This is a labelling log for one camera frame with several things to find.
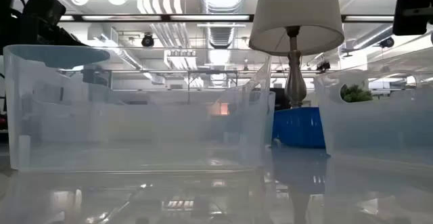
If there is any green potted plant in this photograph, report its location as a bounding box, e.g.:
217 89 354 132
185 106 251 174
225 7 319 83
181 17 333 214
340 84 373 104

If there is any black overhead frame bar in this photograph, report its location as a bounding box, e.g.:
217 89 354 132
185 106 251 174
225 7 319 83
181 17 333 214
59 14 395 24

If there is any blue plastic basket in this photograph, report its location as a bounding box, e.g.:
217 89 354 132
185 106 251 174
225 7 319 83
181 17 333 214
271 107 326 150

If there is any large clear plastic basket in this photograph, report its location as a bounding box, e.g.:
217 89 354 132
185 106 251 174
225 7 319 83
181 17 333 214
3 44 272 173

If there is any silver ceiling duct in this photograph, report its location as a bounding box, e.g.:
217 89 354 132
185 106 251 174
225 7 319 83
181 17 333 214
199 0 247 49

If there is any white shade metal table lamp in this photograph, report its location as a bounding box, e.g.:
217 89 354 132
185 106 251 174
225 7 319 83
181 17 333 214
248 0 345 110

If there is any clear basket with oval handle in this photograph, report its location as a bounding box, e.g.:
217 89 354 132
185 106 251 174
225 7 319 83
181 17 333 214
313 47 433 167

